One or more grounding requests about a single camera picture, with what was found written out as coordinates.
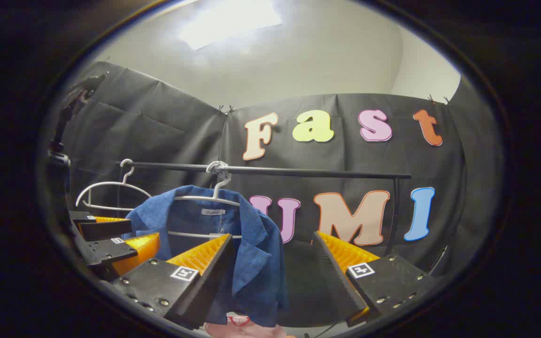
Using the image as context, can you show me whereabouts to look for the silver tape wad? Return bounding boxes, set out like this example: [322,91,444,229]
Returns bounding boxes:
[206,161,230,181]

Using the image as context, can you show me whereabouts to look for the dark camera stand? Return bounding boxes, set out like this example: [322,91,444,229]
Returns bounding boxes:
[54,73,108,151]

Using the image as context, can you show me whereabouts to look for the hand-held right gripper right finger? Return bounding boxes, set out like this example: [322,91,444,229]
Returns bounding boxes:
[312,231,436,328]

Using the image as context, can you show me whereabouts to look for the blue corduroy shirt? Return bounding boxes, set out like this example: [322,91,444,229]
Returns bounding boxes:
[123,184,291,328]

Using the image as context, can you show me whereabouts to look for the black clothes rack rail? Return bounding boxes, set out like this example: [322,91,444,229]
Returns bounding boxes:
[116,161,412,180]

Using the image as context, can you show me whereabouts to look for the white clothes hanger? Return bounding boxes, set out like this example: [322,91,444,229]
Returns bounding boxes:
[166,173,244,240]
[75,159,153,212]

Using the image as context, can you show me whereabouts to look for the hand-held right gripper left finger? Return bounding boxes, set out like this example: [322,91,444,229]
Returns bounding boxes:
[110,233,236,330]

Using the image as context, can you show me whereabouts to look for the pink laundry hamper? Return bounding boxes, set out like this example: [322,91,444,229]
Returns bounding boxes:
[204,314,294,338]

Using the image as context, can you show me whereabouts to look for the black backdrop cloth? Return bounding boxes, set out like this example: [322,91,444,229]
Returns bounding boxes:
[62,61,506,329]

